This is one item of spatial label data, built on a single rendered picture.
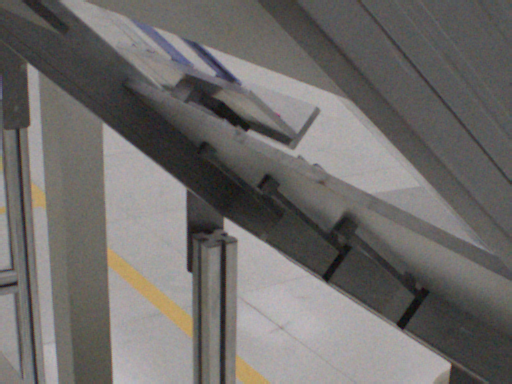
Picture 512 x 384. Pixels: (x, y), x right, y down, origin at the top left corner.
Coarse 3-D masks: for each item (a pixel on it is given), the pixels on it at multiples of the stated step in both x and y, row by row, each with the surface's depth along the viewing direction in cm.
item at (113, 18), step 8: (96, 8) 127; (104, 16) 129; (112, 16) 128; (120, 24) 130; (128, 32) 131; (136, 32) 132; (136, 40) 132; (144, 40) 133; (144, 48) 133; (152, 48) 134
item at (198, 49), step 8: (184, 40) 112; (192, 48) 113; (200, 48) 113; (200, 56) 114; (208, 56) 114; (208, 64) 115; (216, 64) 115; (216, 72) 117; (224, 72) 116; (232, 80) 118
